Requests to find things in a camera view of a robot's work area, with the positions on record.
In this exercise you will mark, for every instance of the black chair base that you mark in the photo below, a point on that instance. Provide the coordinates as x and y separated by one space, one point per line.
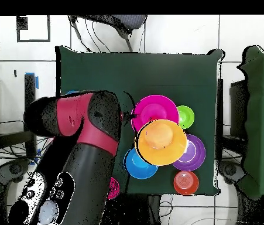
12 168
230 170

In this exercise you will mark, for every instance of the black metal stand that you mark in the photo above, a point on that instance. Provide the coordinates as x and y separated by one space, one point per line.
29 86

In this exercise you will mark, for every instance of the blue tape strip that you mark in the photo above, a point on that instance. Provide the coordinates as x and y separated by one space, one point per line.
37 83

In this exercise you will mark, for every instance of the grey mesh office chair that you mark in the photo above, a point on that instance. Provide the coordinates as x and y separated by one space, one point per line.
127 21

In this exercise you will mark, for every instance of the large orange bowl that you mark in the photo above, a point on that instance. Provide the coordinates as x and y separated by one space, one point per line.
161 143

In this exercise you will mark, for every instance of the small orange bowl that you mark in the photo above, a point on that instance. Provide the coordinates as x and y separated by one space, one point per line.
186 182

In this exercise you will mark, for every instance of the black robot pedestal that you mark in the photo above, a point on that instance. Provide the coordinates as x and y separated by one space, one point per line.
141 211

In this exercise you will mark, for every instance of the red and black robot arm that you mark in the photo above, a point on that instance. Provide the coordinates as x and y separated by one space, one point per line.
87 175

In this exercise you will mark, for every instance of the small blue bowl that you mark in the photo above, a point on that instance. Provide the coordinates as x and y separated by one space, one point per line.
72 92

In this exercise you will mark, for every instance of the small green bowl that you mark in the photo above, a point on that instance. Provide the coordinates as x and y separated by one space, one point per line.
186 116

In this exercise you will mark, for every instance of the medium blue bowl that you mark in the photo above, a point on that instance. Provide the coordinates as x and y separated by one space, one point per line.
136 167

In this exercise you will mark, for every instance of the purple bowl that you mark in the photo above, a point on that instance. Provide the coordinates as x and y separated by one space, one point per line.
198 154

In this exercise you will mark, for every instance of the small pink-red bowl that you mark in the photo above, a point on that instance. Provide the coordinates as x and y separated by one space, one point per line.
114 188

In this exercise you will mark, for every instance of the large pink bowl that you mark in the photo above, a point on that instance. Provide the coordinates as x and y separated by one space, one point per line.
155 107

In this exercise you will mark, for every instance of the black square floor frame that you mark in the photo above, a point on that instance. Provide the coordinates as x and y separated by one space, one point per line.
33 41

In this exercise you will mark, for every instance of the dark green tablecloth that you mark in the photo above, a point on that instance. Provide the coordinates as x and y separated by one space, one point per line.
134 70

